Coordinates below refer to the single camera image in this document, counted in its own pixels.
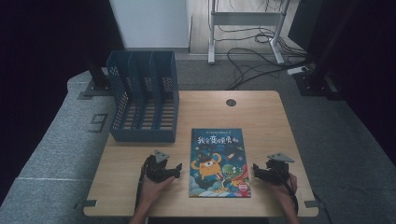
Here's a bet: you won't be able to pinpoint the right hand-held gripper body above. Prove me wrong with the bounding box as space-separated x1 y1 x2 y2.
261 152 295 187

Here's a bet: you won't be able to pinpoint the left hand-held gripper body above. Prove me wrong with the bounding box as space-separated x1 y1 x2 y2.
143 149 176 183

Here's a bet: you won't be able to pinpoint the blue plastic file rack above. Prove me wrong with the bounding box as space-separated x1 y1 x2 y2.
106 50 180 144

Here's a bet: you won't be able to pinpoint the colourful children's picture book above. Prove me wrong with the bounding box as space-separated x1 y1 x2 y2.
189 128 252 199

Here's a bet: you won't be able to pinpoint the person's right hand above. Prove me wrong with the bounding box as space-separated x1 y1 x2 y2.
268 173 299 203

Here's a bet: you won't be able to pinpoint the thick black stand with base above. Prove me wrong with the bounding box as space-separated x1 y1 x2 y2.
293 0 362 101

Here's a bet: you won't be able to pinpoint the white power strip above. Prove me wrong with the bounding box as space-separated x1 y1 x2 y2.
286 65 310 77

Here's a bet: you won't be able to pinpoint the thin black stand with base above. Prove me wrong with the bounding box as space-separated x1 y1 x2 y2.
77 54 116 101

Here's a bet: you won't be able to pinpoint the black curtain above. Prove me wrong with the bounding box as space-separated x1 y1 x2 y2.
0 0 125 206
288 0 396 166

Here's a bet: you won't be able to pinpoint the white panel board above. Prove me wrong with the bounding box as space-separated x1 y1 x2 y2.
108 0 191 51

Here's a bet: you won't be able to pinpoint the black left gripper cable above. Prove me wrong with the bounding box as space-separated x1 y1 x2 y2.
134 160 149 216

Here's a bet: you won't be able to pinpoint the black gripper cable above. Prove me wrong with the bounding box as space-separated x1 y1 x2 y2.
270 167 301 217
134 160 149 216

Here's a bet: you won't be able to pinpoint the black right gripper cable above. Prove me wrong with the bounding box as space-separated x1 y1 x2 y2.
270 167 301 217

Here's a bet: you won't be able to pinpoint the long black floor cable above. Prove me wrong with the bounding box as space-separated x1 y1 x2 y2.
225 47 312 91

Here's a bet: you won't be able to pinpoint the tangled black floor cables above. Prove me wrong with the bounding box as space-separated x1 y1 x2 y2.
214 23 307 59

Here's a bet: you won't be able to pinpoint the white metal desk frame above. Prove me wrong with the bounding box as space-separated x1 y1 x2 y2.
207 0 291 65

